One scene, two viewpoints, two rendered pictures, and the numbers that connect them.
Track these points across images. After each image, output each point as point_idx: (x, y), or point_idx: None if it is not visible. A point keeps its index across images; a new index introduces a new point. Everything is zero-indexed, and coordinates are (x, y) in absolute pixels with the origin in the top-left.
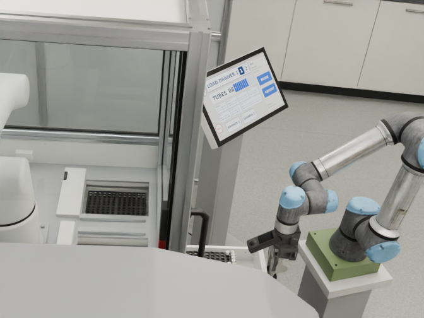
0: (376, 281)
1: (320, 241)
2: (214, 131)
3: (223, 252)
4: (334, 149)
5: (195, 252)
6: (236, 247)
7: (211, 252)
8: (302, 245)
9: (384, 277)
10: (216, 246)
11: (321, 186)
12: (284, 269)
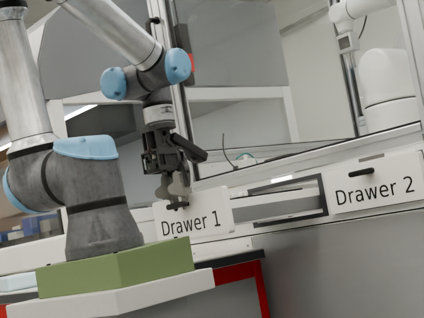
0: (35, 298)
1: (158, 241)
2: None
3: (251, 195)
4: (133, 20)
5: (280, 192)
6: (245, 197)
7: (264, 193)
8: (197, 269)
9: (23, 301)
10: (267, 194)
11: (129, 65)
12: (157, 194)
